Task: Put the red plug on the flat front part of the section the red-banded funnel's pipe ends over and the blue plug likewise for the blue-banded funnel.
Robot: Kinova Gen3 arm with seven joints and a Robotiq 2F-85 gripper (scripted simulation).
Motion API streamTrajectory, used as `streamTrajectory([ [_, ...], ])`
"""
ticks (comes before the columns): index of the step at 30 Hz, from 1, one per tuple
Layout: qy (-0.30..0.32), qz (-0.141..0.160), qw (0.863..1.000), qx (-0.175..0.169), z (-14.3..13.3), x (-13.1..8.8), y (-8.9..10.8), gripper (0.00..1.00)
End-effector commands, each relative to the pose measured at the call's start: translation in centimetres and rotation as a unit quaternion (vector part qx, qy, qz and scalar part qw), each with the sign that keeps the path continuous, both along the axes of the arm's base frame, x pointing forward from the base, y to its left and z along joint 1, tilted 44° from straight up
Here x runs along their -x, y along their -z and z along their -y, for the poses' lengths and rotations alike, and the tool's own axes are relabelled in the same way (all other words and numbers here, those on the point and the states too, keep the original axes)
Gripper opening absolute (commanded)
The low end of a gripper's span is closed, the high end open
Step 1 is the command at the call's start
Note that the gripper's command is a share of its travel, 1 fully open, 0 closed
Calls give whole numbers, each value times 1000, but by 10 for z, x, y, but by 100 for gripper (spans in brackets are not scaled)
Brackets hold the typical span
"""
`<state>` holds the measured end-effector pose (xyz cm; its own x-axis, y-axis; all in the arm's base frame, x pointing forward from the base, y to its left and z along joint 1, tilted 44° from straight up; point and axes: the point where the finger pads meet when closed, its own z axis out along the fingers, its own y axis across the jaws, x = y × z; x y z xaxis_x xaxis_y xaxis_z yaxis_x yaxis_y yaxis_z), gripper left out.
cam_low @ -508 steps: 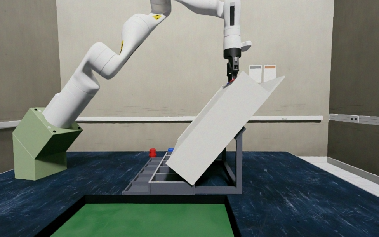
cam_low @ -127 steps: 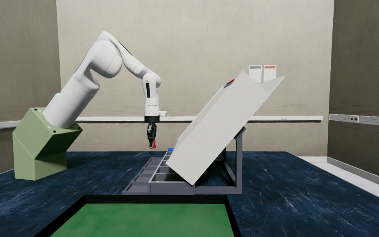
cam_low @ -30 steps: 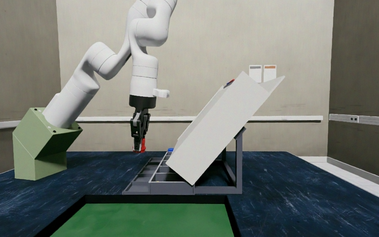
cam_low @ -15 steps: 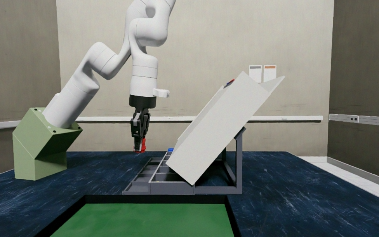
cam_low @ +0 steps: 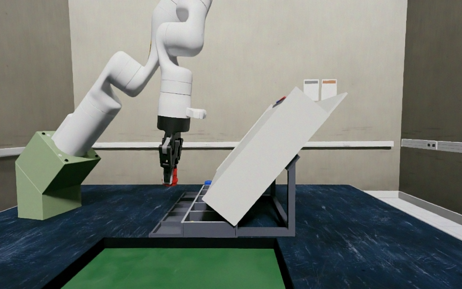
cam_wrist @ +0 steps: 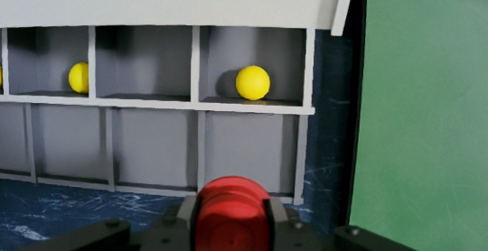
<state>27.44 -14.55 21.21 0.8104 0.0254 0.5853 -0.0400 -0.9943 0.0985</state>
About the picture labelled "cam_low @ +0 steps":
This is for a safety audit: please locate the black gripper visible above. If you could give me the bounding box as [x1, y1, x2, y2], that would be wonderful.
[157, 115, 190, 184]

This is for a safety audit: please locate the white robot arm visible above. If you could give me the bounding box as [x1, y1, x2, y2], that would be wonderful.
[51, 0, 213, 157]

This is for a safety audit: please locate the red plug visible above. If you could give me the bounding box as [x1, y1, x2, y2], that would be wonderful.
[163, 168, 178, 186]

